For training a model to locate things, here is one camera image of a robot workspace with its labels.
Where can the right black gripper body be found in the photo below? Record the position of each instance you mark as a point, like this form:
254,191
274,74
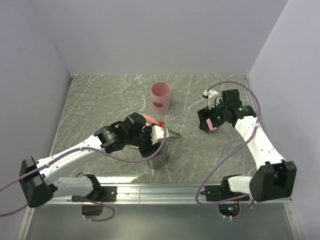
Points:
219,115

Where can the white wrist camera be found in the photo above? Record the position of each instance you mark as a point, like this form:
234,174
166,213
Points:
158,134
211,96

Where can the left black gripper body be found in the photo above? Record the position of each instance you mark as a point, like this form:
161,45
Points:
143,141

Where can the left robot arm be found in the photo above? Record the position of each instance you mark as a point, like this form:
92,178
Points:
42,180

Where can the metal tongs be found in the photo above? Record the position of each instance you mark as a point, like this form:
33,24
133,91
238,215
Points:
172,135

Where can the pink cylindrical container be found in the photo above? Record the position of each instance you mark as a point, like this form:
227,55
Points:
160,97

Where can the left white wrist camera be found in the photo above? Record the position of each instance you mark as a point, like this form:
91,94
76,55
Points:
158,134

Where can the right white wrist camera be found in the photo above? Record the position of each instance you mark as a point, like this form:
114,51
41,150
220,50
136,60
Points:
211,96

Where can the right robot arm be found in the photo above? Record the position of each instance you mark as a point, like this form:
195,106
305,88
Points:
274,178

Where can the grey cylindrical container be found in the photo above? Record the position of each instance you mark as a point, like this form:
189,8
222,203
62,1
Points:
159,160

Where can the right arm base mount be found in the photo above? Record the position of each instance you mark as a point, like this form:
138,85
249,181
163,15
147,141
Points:
218,193

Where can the pink round lid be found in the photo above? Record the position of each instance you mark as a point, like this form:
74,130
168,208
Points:
210,125

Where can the pink and cream plate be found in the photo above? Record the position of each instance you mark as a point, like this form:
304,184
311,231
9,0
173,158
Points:
150,118

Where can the aluminium rail frame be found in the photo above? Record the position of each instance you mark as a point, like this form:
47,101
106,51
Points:
157,204

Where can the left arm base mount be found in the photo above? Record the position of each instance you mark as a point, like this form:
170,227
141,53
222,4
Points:
92,206

